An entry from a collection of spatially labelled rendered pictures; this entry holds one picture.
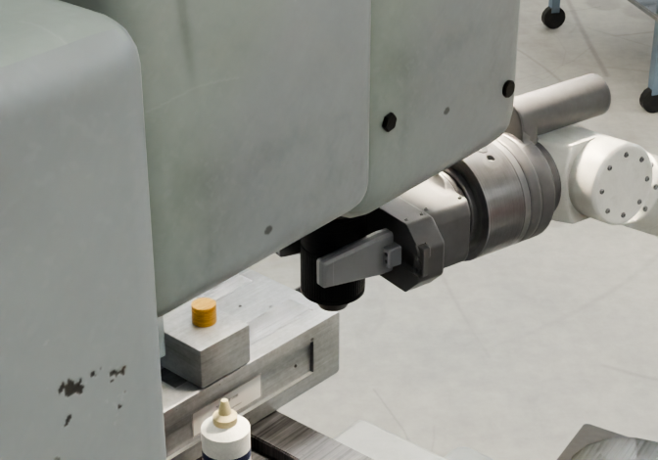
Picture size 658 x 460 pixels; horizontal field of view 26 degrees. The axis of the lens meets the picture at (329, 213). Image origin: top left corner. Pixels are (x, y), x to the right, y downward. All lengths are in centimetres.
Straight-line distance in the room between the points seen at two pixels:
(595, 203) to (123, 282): 63
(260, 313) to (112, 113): 87
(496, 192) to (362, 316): 224
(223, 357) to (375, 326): 202
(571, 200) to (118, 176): 66
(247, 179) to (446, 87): 21
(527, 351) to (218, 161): 251
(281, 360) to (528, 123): 36
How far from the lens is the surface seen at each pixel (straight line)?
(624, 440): 98
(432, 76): 88
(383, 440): 143
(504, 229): 107
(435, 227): 100
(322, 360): 136
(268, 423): 132
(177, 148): 69
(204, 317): 125
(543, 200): 108
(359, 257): 100
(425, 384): 306
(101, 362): 53
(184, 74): 68
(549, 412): 300
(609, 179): 110
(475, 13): 90
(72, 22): 49
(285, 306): 135
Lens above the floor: 172
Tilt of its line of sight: 28 degrees down
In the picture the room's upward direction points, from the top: straight up
